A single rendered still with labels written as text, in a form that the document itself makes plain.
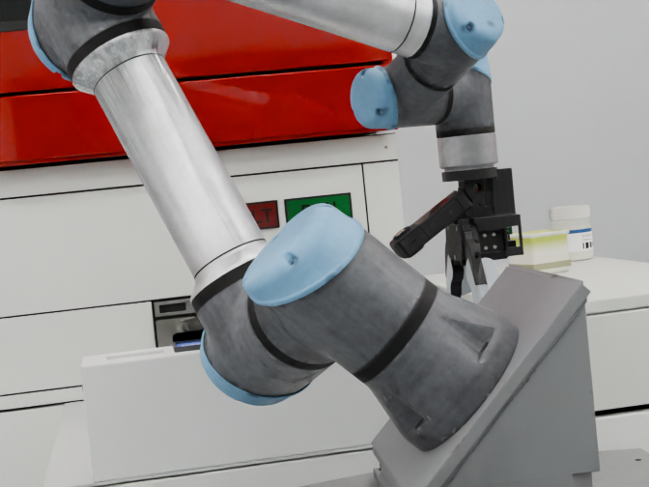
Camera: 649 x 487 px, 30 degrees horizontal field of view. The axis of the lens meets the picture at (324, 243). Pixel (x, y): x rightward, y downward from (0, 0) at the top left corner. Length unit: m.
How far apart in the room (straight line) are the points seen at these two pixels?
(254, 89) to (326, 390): 0.71
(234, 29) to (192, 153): 0.81
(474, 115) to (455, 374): 0.51
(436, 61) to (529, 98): 2.40
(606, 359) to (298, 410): 0.40
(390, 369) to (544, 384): 0.14
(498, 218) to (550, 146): 2.27
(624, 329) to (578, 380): 0.48
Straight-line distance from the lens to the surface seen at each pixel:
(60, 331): 2.09
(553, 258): 1.96
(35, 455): 2.13
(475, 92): 1.53
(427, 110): 1.48
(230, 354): 1.22
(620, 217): 3.88
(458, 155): 1.53
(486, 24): 1.38
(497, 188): 1.56
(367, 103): 1.46
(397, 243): 1.53
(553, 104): 3.81
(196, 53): 2.05
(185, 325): 2.08
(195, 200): 1.25
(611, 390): 1.60
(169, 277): 2.08
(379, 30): 1.35
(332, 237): 1.10
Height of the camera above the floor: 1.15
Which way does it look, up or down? 3 degrees down
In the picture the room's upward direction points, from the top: 6 degrees counter-clockwise
